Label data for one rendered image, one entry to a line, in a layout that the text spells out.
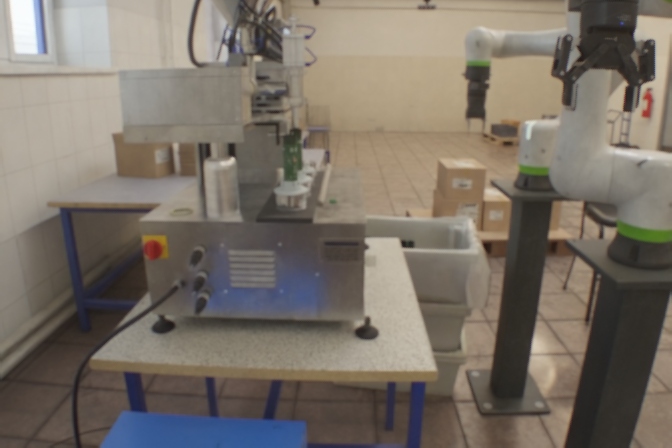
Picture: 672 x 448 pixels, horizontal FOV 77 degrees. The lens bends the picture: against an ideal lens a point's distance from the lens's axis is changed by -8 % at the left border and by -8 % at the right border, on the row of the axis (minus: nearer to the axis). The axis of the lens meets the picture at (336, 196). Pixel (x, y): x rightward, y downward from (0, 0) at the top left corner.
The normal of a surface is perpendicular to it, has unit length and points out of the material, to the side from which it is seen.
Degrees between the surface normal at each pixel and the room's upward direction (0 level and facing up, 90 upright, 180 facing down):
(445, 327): 96
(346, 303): 90
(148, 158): 90
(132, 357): 0
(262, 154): 90
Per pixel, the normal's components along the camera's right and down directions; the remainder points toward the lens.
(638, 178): -0.53, 0.15
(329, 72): -0.03, 0.25
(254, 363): 0.00, -0.97
